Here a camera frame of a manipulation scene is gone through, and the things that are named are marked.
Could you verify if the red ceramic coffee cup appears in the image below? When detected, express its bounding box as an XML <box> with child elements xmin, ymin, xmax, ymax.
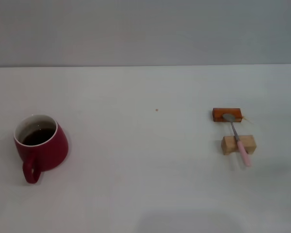
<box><xmin>13</xmin><ymin>114</ymin><xmax>69</xmax><ymax>184</ymax></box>

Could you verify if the pink-handled metal spoon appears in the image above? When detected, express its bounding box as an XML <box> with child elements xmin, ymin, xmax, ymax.
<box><xmin>222</xmin><ymin>113</ymin><xmax>253</xmax><ymax>167</ymax></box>

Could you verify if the orange-brown wooden block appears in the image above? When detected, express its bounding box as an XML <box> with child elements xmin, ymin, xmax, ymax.
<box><xmin>212</xmin><ymin>108</ymin><xmax>243</xmax><ymax>124</ymax></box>

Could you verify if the light wooden notched block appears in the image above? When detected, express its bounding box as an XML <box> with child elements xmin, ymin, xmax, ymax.
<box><xmin>221</xmin><ymin>134</ymin><xmax>257</xmax><ymax>156</ymax></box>

